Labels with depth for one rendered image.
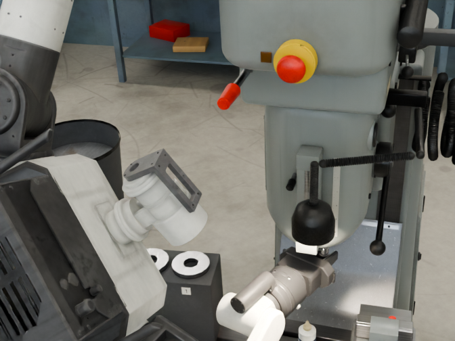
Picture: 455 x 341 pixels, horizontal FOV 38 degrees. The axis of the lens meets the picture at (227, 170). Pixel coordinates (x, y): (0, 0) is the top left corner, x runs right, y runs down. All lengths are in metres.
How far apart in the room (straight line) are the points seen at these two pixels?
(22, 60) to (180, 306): 0.84
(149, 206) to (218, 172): 3.22
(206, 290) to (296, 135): 0.52
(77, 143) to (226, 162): 1.09
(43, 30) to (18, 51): 0.04
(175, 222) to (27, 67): 0.28
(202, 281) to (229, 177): 2.53
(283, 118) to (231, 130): 3.43
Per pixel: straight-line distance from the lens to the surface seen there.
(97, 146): 3.46
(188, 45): 5.35
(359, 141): 1.15
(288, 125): 1.14
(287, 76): 0.90
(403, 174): 1.69
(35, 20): 0.92
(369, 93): 1.05
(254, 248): 3.43
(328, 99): 1.07
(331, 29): 0.92
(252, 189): 3.89
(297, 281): 1.29
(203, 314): 1.58
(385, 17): 0.93
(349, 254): 1.79
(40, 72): 0.92
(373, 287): 1.79
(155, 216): 0.88
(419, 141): 1.11
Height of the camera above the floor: 2.11
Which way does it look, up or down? 31 degrees down
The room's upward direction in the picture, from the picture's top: 3 degrees counter-clockwise
